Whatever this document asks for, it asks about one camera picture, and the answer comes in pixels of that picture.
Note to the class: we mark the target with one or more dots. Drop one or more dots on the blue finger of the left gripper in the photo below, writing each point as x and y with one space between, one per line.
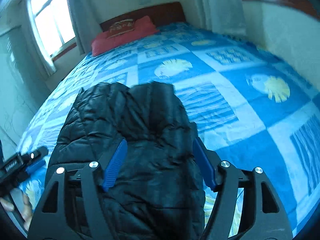
35 166

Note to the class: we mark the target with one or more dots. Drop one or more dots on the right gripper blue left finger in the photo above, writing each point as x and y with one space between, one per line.
112 170

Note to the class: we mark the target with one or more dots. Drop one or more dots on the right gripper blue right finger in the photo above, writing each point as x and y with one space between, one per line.
206 168

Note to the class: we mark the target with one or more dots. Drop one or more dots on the black quilted puffer jacket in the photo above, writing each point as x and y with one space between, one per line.
158 193

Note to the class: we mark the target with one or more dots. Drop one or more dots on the person left hand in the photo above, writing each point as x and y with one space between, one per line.
19 202

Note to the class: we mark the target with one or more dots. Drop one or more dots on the blue patterned bed sheet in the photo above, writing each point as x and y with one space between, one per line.
250 106

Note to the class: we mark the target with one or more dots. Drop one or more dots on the white glass wardrobe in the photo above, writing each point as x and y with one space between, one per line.
23 90

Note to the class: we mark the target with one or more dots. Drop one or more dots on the small dark red cushion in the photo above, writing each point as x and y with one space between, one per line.
121 27

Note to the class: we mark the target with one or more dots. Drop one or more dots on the grey curtain left of headboard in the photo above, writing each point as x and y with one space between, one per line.
85 24

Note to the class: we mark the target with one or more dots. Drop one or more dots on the red pillow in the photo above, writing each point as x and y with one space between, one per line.
143 27

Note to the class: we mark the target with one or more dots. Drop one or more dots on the dark wooden headboard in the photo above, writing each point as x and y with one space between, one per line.
161 14

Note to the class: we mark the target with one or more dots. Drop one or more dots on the grey curtain right of bed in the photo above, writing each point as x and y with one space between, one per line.
222 16

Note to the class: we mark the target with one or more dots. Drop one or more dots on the left window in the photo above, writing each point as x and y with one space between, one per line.
52 30

